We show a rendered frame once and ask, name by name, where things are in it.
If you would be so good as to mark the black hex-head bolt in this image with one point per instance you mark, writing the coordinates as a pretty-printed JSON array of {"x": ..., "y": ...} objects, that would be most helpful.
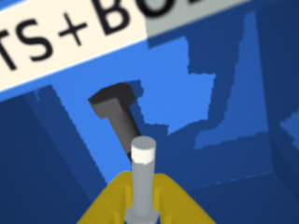
[{"x": 112, "y": 102}]

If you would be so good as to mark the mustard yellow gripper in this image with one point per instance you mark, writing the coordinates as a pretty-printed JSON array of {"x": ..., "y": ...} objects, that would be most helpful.
[{"x": 174, "y": 204}]

